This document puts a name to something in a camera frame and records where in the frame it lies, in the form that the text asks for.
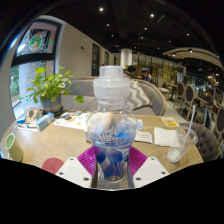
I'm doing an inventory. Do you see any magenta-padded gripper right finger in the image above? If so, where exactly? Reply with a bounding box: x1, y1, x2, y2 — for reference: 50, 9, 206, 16
126, 146, 170, 189

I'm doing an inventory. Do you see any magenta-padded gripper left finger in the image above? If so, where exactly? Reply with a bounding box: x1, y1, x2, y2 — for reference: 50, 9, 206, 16
54, 146, 100, 189

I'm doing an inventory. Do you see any clear bottle with blue drink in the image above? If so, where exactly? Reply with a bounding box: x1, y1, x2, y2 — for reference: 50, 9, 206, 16
84, 65, 139, 184

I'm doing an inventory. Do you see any flat round red coaster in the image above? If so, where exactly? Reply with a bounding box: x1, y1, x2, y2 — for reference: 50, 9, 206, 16
41, 157, 65, 175

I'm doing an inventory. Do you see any white paper napkin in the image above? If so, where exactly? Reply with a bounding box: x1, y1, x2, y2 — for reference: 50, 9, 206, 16
153, 126, 183, 148

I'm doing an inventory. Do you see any clear plastic cup with straw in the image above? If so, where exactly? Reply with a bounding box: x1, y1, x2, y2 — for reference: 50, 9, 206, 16
166, 104, 199, 164

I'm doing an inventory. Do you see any small white and blue box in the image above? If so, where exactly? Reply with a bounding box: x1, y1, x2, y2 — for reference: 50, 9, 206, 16
136, 119, 144, 132

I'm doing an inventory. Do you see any printed paper leaflet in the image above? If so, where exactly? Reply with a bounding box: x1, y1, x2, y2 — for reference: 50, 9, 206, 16
53, 110, 91, 131

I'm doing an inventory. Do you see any yellow card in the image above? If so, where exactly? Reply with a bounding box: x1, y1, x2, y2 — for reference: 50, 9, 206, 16
160, 116, 181, 128

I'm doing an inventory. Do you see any small light blue box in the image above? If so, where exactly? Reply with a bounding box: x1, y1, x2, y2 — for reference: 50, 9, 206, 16
35, 112, 55, 132

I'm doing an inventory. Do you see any dark grey tufted chair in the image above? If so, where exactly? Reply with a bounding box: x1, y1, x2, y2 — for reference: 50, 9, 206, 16
179, 121, 221, 163

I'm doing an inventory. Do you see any light green ceramic mug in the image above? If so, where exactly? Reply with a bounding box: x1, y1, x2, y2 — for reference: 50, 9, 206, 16
4, 133, 25, 163

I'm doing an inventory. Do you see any flat blue box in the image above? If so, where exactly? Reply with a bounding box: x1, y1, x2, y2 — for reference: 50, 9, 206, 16
15, 114, 28, 126

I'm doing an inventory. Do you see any grey curved sofa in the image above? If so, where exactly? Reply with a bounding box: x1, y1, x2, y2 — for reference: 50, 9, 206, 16
61, 77, 168, 117

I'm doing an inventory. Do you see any grey zigzag cushion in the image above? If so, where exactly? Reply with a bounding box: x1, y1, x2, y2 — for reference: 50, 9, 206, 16
126, 79, 153, 111

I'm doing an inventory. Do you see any group of dining chairs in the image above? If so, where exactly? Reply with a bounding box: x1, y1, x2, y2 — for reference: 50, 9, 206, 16
156, 74, 224, 158

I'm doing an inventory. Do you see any green potted plant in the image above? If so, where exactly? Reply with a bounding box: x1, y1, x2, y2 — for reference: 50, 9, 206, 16
26, 65, 85, 116

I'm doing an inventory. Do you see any person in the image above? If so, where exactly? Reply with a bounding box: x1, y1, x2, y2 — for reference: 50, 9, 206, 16
125, 64, 138, 79
199, 84, 216, 131
140, 67, 154, 84

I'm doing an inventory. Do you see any white round column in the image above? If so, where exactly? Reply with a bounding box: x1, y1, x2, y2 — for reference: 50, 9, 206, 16
120, 48, 133, 69

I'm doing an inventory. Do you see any dark-framed window with decorations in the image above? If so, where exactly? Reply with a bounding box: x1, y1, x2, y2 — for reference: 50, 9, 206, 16
9, 19, 63, 109

